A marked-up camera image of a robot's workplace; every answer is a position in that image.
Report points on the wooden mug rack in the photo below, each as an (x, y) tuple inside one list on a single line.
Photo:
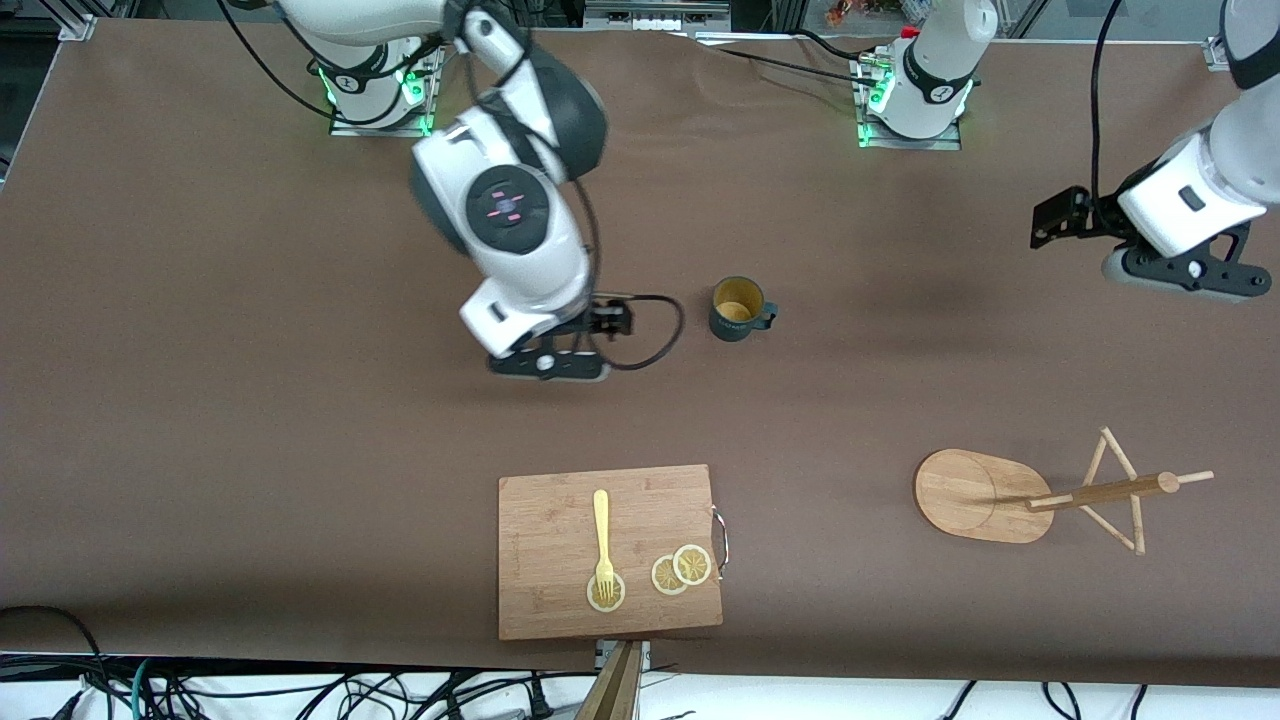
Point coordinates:
[(970, 495)]

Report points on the silver power strip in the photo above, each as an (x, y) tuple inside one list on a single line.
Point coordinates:
[(655, 15)]

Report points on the bamboo cutting board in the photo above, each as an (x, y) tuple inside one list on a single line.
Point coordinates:
[(550, 540)]

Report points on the lemon slice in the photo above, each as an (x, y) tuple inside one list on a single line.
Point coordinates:
[(695, 565), (661, 579), (619, 593)]

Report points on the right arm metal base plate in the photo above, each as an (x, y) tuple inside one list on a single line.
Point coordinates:
[(400, 128)]

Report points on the teal cup yellow inside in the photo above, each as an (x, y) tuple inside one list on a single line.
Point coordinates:
[(730, 328)]

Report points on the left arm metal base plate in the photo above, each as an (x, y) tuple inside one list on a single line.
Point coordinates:
[(935, 144)]

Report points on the wooden strut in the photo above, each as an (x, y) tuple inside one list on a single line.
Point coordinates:
[(615, 695)]

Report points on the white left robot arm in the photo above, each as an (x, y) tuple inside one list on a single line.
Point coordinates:
[(940, 60)]

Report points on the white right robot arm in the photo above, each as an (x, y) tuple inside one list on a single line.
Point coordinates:
[(520, 250)]

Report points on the yellow plastic fork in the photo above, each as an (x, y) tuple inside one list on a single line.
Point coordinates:
[(601, 520)]

